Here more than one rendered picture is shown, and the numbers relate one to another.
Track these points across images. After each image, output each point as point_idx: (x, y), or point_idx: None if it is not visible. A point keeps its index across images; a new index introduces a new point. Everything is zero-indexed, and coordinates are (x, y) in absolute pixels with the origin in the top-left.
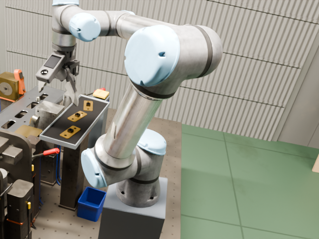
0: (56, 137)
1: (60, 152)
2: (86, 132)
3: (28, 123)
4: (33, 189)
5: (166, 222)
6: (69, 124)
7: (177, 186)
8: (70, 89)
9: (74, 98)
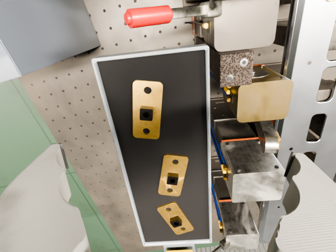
0: (162, 68)
1: (211, 133)
2: (111, 131)
3: (283, 148)
4: (203, 41)
5: (55, 111)
6: (168, 138)
7: (76, 165)
8: (22, 216)
9: (31, 163)
